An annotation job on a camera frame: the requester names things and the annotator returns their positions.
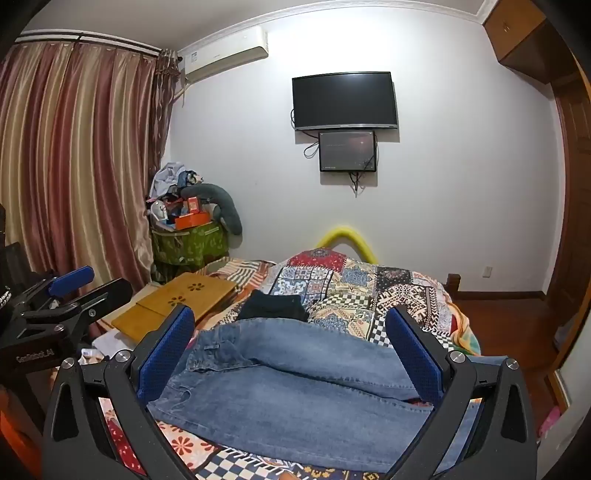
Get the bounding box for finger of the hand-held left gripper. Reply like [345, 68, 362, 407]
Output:
[21, 278, 134, 334]
[21, 265, 95, 309]

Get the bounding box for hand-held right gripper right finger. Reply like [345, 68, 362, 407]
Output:
[385, 305, 541, 480]

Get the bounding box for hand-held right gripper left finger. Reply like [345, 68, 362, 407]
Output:
[41, 305, 197, 480]

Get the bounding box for blue denim pants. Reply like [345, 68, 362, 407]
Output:
[148, 318, 481, 474]

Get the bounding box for orange green blanket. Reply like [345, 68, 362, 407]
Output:
[450, 300, 482, 356]

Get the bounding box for wooden lap desk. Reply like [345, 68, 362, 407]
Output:
[111, 272, 238, 342]

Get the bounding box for patchwork quilt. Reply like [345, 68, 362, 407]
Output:
[263, 248, 462, 348]

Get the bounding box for colourful patterned bedsheet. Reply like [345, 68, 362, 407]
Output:
[99, 257, 467, 480]

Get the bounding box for orange box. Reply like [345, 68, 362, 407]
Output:
[174, 211, 211, 230]

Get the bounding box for black folded garment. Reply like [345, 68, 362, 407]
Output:
[238, 290, 311, 323]

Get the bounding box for striped brown curtain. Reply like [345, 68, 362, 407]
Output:
[0, 39, 181, 296]

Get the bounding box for pile of clothes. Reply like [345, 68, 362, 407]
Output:
[152, 161, 206, 199]

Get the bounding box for yellow foam tube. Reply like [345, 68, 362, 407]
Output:
[313, 224, 376, 264]

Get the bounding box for pink object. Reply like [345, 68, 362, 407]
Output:
[538, 406, 563, 439]

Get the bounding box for grey plush pillow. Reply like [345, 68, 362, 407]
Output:
[180, 183, 243, 236]

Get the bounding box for small black monitor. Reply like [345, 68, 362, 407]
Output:
[318, 130, 377, 173]

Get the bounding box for wooden door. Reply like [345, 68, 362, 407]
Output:
[547, 69, 591, 402]

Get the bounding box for white air conditioner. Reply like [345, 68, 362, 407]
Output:
[178, 26, 269, 84]

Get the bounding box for curtain rail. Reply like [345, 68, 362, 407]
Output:
[14, 30, 162, 57]

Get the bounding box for wall-mounted black television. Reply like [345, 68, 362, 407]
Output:
[292, 71, 399, 132]

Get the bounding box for wooden wall cabinet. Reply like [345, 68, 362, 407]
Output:
[480, 0, 575, 85]

